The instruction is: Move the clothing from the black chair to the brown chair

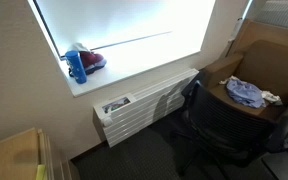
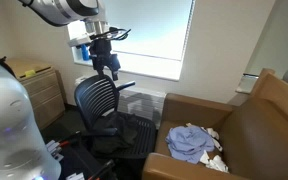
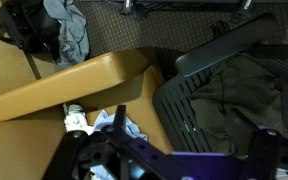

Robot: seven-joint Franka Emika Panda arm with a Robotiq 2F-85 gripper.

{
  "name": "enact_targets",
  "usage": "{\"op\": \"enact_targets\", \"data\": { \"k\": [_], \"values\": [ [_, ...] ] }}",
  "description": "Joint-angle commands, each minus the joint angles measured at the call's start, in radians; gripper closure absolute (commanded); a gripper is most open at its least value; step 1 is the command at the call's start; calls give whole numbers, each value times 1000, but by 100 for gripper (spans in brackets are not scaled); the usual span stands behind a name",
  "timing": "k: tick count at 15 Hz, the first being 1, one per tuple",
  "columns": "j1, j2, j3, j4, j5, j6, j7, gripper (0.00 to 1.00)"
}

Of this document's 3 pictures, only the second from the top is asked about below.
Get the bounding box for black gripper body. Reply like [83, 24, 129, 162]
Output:
[89, 37, 121, 72]

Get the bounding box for black clothing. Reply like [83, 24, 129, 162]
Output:
[91, 111, 140, 156]

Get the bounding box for black mesh office chair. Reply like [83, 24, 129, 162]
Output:
[73, 73, 158, 169]

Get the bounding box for white framed window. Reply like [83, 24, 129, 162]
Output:
[66, 0, 196, 82]

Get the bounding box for light wooden dresser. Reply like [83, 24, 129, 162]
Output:
[5, 57, 66, 131]

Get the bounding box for yellow sticky note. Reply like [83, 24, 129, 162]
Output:
[24, 68, 37, 79]

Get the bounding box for black work table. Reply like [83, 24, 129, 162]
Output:
[58, 143, 119, 180]

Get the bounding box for white small boxes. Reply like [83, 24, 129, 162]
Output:
[45, 139, 65, 163]

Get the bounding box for light blue cloth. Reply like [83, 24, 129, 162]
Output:
[165, 124, 216, 165]

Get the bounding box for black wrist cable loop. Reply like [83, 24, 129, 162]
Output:
[93, 27, 132, 42]

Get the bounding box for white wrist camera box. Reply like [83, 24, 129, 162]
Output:
[67, 35, 93, 48]

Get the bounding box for red handled tool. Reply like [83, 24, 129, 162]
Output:
[58, 137, 82, 148]

